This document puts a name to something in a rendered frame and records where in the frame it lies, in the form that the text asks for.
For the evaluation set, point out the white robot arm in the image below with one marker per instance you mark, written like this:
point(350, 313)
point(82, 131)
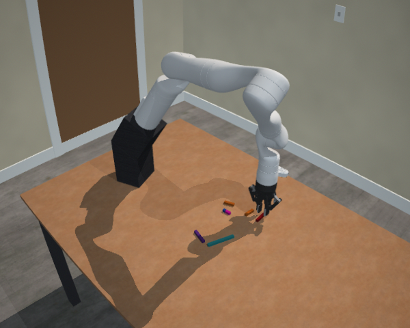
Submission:
point(262, 96)

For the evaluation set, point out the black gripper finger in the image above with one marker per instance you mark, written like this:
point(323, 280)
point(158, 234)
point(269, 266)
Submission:
point(267, 204)
point(256, 198)

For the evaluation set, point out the dark red rod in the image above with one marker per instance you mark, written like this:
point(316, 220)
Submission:
point(260, 217)

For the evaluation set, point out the turquoise rod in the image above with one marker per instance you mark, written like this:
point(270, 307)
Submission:
point(220, 240)

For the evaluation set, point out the purple rod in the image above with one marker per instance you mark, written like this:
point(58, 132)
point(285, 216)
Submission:
point(199, 236)

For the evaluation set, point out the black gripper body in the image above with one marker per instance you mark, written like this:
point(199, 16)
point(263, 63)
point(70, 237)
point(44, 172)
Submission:
point(269, 189)

